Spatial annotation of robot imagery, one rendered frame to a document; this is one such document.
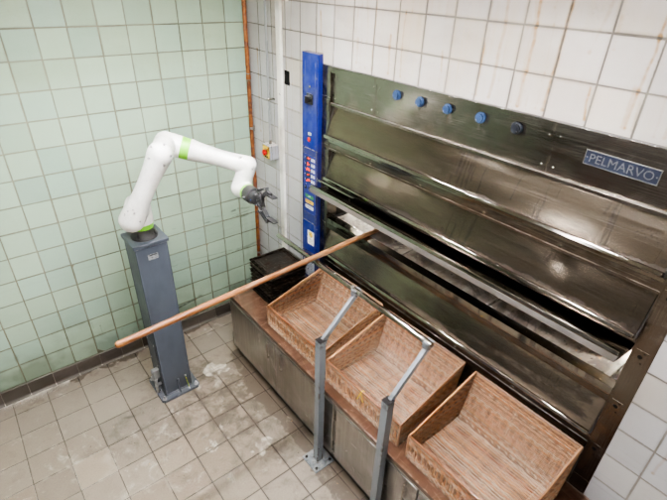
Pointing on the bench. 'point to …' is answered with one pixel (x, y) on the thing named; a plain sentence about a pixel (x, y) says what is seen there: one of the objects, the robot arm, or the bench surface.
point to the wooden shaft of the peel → (237, 291)
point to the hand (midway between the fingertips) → (274, 209)
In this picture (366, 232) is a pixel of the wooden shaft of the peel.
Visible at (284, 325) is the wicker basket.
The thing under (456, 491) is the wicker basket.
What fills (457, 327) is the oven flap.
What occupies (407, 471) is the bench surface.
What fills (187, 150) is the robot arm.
